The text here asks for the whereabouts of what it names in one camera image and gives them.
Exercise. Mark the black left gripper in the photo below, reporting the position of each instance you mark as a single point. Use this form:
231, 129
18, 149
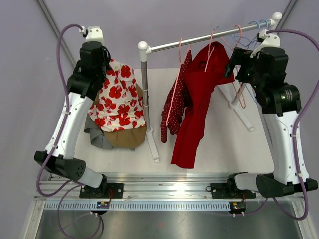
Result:
105, 56

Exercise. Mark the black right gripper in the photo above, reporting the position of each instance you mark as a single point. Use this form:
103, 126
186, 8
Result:
241, 57

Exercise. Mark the red skirt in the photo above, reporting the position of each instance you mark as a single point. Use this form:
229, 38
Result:
200, 85

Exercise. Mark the red white floral garment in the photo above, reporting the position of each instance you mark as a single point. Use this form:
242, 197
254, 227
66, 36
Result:
118, 106

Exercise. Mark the grey pleated skirt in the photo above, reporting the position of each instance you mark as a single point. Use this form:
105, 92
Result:
97, 137

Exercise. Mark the tan skirt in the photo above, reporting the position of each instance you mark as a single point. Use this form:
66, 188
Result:
130, 138

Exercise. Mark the light blue wire hanger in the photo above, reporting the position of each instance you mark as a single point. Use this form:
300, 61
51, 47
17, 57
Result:
256, 32

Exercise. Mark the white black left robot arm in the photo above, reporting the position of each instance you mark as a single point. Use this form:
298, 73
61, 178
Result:
82, 87

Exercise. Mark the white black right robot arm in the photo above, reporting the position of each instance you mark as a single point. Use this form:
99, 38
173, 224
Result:
280, 105

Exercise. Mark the silver clothes rack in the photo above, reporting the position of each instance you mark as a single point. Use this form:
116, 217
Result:
145, 50

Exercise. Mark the red polka dot garment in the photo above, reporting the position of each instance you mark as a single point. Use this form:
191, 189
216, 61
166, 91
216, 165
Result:
172, 129

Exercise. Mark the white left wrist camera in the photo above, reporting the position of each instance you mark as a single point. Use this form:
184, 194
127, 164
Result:
92, 33

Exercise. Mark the aluminium mounting rail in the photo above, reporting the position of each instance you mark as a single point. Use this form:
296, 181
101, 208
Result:
139, 187

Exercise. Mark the white slotted cable duct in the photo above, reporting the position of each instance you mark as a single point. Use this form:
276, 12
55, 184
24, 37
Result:
138, 205

